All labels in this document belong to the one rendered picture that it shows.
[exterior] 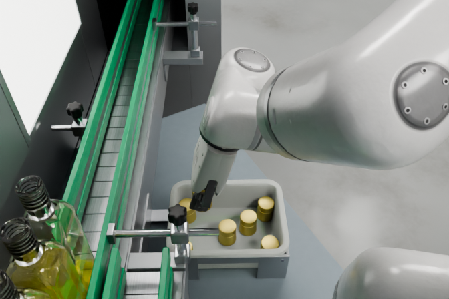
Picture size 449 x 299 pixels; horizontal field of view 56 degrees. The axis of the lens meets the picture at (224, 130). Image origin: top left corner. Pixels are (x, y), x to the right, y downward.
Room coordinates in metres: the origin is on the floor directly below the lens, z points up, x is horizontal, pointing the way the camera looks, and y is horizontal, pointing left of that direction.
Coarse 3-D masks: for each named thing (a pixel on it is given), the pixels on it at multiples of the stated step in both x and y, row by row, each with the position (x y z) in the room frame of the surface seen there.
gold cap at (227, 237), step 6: (222, 222) 0.48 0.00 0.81; (228, 222) 0.48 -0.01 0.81; (234, 222) 0.48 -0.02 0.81; (222, 228) 0.47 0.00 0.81; (228, 228) 0.47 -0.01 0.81; (234, 228) 0.47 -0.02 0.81; (222, 234) 0.46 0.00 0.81; (228, 234) 0.46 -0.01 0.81; (234, 234) 0.46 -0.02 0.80; (222, 240) 0.46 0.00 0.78; (228, 240) 0.46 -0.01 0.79; (234, 240) 0.46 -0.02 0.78
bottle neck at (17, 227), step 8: (8, 224) 0.25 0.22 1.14; (16, 224) 0.25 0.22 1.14; (24, 224) 0.25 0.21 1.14; (0, 232) 0.24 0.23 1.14; (8, 232) 0.25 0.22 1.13; (16, 232) 0.25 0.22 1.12; (24, 232) 0.24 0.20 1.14; (32, 232) 0.25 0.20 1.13; (8, 240) 0.23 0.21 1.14; (16, 240) 0.23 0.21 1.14; (24, 240) 0.24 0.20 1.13; (32, 240) 0.24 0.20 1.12; (8, 248) 0.23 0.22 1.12; (16, 248) 0.23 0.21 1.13; (24, 248) 0.23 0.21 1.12; (32, 248) 0.24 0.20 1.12; (40, 248) 0.25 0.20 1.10; (16, 256) 0.23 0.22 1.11; (24, 256) 0.23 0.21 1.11; (32, 256) 0.24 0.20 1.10; (40, 256) 0.24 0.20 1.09; (24, 264) 0.23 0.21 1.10
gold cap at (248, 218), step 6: (246, 210) 0.51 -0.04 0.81; (252, 210) 0.51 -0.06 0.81; (240, 216) 0.49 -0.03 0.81; (246, 216) 0.49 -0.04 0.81; (252, 216) 0.49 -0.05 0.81; (240, 222) 0.49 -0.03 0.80; (246, 222) 0.48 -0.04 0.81; (252, 222) 0.48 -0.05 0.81; (240, 228) 0.49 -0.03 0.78; (246, 228) 0.48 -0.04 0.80; (252, 228) 0.48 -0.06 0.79; (246, 234) 0.48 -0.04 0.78; (252, 234) 0.48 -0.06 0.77
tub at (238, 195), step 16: (176, 192) 0.54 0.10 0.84; (224, 192) 0.55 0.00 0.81; (240, 192) 0.55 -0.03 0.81; (256, 192) 0.55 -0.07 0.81; (272, 192) 0.55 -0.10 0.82; (224, 208) 0.55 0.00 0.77; (240, 208) 0.55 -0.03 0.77; (256, 208) 0.55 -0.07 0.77; (192, 224) 0.51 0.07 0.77; (208, 224) 0.51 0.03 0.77; (272, 224) 0.50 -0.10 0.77; (192, 240) 0.47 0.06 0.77; (208, 240) 0.47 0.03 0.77; (240, 240) 0.47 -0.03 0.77; (256, 240) 0.47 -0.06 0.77; (288, 240) 0.42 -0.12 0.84; (192, 256) 0.39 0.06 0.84; (208, 256) 0.39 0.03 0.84; (224, 256) 0.39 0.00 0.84; (240, 256) 0.39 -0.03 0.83; (256, 256) 0.39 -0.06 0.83; (272, 256) 0.39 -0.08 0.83
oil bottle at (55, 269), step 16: (48, 240) 0.27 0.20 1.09; (48, 256) 0.24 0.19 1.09; (64, 256) 0.26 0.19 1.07; (16, 272) 0.23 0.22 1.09; (32, 272) 0.23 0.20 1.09; (48, 272) 0.23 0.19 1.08; (64, 272) 0.25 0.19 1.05; (48, 288) 0.22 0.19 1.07; (64, 288) 0.23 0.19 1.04; (80, 288) 0.26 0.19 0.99
